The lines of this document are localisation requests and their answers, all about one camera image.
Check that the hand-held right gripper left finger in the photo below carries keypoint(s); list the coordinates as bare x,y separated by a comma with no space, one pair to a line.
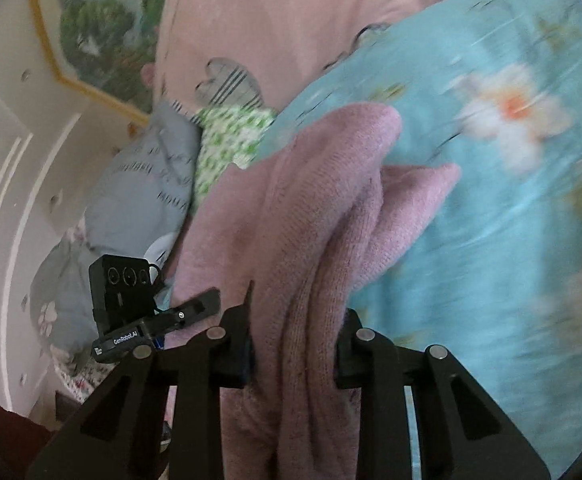
245,362

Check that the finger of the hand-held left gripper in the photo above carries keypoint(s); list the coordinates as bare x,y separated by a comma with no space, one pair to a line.
186,314

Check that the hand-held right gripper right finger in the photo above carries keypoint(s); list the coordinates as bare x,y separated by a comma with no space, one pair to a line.
346,362

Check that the mauve knitted sweater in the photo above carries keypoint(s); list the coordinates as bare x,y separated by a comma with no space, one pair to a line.
291,220

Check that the white floral sheet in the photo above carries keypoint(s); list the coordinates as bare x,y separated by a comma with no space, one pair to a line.
83,375

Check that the grey printed pillow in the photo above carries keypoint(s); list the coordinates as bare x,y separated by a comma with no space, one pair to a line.
136,185

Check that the light blue floral bedsheet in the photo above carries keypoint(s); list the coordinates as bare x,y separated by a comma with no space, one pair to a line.
471,260

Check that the green checked pillow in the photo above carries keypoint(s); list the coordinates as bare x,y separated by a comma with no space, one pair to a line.
226,140

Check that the dark red cloth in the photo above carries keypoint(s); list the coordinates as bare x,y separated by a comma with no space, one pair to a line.
6,435

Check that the pink quilt with plaid hearts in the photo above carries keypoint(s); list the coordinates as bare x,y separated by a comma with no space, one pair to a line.
251,20

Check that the framed wall painting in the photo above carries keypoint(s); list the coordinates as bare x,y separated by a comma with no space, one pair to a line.
101,25

